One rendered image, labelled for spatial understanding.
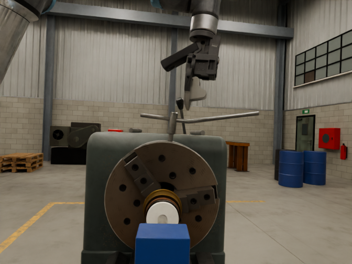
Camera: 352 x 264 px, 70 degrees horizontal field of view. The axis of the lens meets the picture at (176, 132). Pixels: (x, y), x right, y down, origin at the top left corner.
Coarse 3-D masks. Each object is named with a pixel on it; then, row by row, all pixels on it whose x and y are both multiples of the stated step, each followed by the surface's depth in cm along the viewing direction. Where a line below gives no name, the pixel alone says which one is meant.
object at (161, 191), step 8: (152, 192) 60; (160, 192) 59; (168, 192) 60; (152, 200) 57; (160, 200) 54; (168, 200) 55; (176, 200) 57; (144, 208) 60; (176, 208) 54; (144, 216) 57
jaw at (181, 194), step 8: (176, 192) 67; (184, 192) 65; (192, 192) 64; (200, 192) 65; (208, 192) 65; (216, 192) 69; (184, 200) 61; (192, 200) 64; (200, 200) 65; (208, 200) 65; (184, 208) 61; (192, 208) 63
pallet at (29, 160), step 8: (0, 160) 689; (8, 160) 720; (16, 160) 699; (24, 160) 733; (32, 160) 721; (40, 160) 807; (0, 168) 685; (8, 168) 690; (16, 168) 694; (24, 168) 699; (32, 168) 755
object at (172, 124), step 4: (172, 112) 72; (172, 116) 72; (176, 116) 72; (172, 120) 72; (172, 124) 72; (176, 124) 73; (168, 128) 73; (172, 128) 72; (168, 132) 72; (172, 132) 72; (168, 136) 73; (172, 136) 73; (168, 140) 73; (172, 140) 73
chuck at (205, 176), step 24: (144, 144) 71; (168, 144) 69; (120, 168) 68; (168, 168) 69; (192, 168) 69; (120, 192) 68; (120, 216) 68; (192, 216) 69; (216, 216) 70; (192, 240) 69
